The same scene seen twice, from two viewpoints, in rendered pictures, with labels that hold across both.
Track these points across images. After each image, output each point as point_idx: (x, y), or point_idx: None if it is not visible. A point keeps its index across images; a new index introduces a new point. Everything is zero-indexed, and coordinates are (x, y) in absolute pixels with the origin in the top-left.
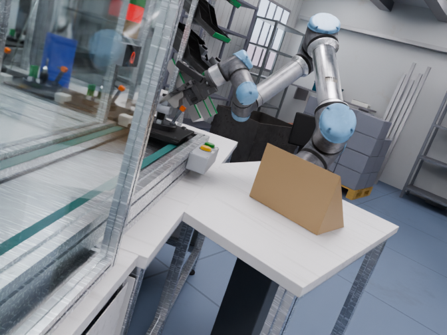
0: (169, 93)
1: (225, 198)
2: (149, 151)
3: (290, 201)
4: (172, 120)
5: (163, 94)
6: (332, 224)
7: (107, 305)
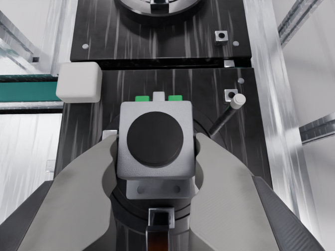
0: (46, 181)
1: None
2: (16, 207)
3: None
4: (152, 218)
5: (129, 129)
6: None
7: None
